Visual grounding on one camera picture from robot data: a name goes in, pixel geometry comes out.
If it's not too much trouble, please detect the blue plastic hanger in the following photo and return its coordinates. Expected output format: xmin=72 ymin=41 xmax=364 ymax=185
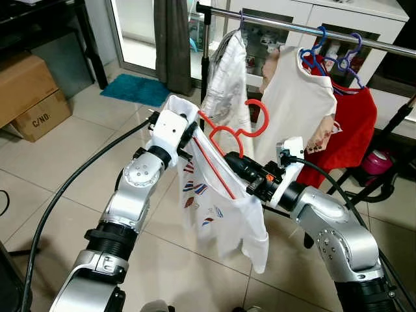
xmin=299 ymin=26 xmax=329 ymax=75

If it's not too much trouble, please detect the red plastic hanger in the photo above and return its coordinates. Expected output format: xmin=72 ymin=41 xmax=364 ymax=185
xmin=197 ymin=99 xmax=269 ymax=200

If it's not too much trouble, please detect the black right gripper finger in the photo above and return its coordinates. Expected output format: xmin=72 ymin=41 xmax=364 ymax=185
xmin=227 ymin=153 xmax=257 ymax=178
xmin=224 ymin=156 xmax=253 ymax=185

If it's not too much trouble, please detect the black metal stand frame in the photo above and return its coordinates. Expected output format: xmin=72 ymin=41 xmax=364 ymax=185
xmin=318 ymin=94 xmax=416 ymax=202

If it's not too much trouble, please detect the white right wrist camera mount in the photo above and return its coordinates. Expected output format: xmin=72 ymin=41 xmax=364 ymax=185
xmin=270 ymin=136 xmax=306 ymax=207

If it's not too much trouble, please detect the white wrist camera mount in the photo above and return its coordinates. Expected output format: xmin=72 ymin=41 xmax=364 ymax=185
xmin=270 ymin=136 xmax=306 ymax=207
xmin=151 ymin=109 xmax=190 ymax=161

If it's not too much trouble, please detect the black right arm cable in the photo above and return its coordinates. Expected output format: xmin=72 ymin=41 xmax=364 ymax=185
xmin=283 ymin=155 xmax=416 ymax=312

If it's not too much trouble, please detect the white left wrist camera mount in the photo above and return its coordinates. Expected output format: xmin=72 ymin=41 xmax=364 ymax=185
xmin=151 ymin=109 xmax=190 ymax=161

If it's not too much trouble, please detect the white grey patterned shirt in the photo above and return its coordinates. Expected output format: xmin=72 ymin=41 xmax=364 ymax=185
xmin=200 ymin=29 xmax=254 ymax=157

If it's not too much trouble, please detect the cream t-shirt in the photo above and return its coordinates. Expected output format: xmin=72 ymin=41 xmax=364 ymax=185
xmin=255 ymin=44 xmax=339 ymax=166

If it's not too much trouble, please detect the red printed t-shirt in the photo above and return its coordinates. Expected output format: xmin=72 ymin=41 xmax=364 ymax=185
xmin=296 ymin=55 xmax=378 ymax=189

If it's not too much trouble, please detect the printed cardboard box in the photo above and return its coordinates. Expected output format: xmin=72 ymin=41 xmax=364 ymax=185
xmin=10 ymin=88 xmax=72 ymax=142

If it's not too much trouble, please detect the teal floor mat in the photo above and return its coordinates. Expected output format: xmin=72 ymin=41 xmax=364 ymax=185
xmin=99 ymin=73 xmax=173 ymax=108

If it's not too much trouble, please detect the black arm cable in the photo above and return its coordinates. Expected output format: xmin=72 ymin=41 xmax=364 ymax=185
xmin=283 ymin=155 xmax=416 ymax=312
xmin=18 ymin=114 xmax=160 ymax=312

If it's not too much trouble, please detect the white cabinet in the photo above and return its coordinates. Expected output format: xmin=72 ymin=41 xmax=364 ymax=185
xmin=221 ymin=0 xmax=416 ymax=140

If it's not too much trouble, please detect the black desk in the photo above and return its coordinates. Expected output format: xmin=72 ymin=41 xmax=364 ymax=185
xmin=0 ymin=0 xmax=108 ymax=88

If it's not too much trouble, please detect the large plain cardboard box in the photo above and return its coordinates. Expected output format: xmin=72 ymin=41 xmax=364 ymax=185
xmin=0 ymin=52 xmax=59 ymax=127

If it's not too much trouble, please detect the pink bottle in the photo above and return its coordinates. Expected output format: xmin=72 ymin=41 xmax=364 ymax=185
xmin=362 ymin=149 xmax=394 ymax=176

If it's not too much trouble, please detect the black clothes rack pole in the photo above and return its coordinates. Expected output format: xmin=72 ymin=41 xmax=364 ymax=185
xmin=200 ymin=10 xmax=212 ymax=131

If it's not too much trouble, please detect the silver clothes rack rail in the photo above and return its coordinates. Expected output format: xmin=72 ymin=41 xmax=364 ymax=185
xmin=195 ymin=3 xmax=416 ymax=58

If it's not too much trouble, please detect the grey robot left foot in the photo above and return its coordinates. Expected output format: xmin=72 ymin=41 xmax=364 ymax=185
xmin=140 ymin=299 xmax=176 ymax=312

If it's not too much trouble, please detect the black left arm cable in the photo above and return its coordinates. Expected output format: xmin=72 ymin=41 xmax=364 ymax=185
xmin=18 ymin=114 xmax=160 ymax=312

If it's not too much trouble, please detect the purple plastic hanger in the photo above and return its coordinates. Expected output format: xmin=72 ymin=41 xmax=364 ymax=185
xmin=325 ymin=32 xmax=368 ymax=88

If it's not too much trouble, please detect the grey curtain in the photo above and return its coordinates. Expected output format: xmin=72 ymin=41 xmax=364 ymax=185
xmin=154 ymin=0 xmax=194 ymax=97

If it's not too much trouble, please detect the white shirt with striped prints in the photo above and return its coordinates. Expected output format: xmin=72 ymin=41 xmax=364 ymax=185
xmin=159 ymin=94 xmax=270 ymax=274

